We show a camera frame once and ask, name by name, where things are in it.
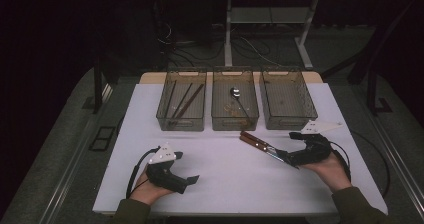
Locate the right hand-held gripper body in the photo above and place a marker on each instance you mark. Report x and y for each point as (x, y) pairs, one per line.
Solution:
(315, 150)

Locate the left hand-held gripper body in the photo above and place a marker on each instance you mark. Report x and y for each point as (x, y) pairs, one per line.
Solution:
(163, 177)

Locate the clear grey storage bin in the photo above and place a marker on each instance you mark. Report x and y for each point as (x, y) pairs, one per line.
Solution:
(193, 122)
(286, 100)
(220, 94)

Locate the metal spoon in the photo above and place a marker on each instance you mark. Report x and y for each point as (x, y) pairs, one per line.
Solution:
(235, 92)

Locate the person's left hand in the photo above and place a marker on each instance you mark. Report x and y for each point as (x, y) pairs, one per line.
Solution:
(145, 190)

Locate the person's right hand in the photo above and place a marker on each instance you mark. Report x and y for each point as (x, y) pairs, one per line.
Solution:
(330, 174)

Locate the black metal stand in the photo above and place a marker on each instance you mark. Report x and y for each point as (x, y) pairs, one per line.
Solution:
(371, 90)
(97, 90)

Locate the black floor frame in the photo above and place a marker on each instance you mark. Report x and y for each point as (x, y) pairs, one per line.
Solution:
(95, 145)

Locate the metal floor rail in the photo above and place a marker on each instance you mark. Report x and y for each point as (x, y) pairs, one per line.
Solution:
(401, 170)
(66, 180)

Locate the white desk with metal frame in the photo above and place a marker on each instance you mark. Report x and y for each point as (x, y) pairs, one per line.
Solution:
(266, 14)

